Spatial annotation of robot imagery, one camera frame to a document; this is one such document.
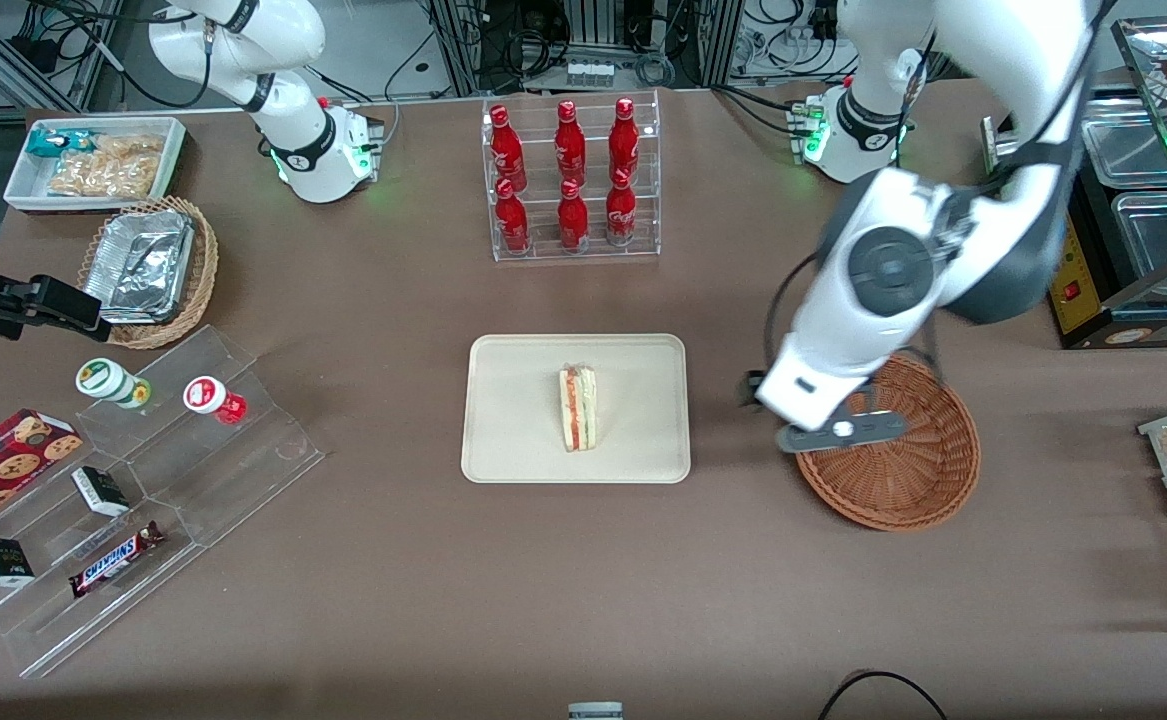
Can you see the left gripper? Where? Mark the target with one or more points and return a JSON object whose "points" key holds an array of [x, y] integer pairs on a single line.
{"points": [[747, 387]]}

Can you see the triangle sandwich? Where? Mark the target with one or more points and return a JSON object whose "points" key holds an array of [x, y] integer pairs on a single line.
{"points": [[578, 408]]}

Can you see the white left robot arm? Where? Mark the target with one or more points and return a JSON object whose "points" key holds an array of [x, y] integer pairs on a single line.
{"points": [[888, 265]]}

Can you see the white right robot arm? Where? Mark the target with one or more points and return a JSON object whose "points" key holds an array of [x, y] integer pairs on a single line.
{"points": [[293, 130]]}

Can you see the round brown wicker basket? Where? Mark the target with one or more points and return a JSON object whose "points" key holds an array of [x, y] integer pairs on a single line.
{"points": [[928, 460]]}

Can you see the tan wicker basket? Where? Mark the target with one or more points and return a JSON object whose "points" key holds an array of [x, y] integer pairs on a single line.
{"points": [[201, 270]]}

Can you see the beige plastic tray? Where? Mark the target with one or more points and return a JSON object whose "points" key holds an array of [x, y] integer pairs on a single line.
{"points": [[513, 420]]}

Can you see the stacked foil trays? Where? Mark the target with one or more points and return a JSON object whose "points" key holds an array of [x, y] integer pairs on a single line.
{"points": [[138, 265]]}

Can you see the green lid white jar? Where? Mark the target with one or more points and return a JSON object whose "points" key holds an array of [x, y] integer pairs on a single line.
{"points": [[108, 382]]}

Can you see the white plastic bin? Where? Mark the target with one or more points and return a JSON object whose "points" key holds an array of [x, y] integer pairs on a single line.
{"points": [[18, 190]]}

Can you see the clear bag of crackers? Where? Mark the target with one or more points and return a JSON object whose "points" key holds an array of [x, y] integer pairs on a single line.
{"points": [[113, 165]]}

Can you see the teal snack packet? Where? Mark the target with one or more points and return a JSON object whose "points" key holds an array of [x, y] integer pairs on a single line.
{"points": [[53, 142]]}

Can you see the red lid white jar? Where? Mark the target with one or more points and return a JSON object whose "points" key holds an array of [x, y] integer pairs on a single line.
{"points": [[211, 398]]}

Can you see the red cookie box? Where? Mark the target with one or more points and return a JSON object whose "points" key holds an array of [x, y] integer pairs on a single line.
{"points": [[3, 470]]}

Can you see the small black box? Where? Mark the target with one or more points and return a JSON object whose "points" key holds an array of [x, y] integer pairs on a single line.
{"points": [[1, 562], [101, 490]]}

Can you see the clear acrylic stepped shelf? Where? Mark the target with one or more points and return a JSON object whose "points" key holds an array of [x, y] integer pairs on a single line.
{"points": [[53, 620], [243, 470]]}

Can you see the red cola bottle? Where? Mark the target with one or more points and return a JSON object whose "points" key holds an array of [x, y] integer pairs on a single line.
{"points": [[506, 148], [512, 220], [621, 212], [570, 142], [573, 216], [624, 140]]}

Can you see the snickers chocolate bar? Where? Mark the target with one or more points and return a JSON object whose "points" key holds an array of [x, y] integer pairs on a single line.
{"points": [[115, 560]]}

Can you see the black yellow food warmer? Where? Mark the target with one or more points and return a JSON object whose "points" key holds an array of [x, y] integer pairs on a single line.
{"points": [[1083, 300]]}

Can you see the clear acrylic bottle rack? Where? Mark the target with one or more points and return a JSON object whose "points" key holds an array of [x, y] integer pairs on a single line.
{"points": [[543, 250]]}

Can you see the white power strip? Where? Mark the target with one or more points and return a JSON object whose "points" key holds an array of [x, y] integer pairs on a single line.
{"points": [[590, 74]]}

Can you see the small grey white device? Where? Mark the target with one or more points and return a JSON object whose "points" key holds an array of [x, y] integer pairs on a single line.
{"points": [[595, 712]]}

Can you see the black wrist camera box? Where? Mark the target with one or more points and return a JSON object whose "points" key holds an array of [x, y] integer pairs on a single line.
{"points": [[753, 390]]}

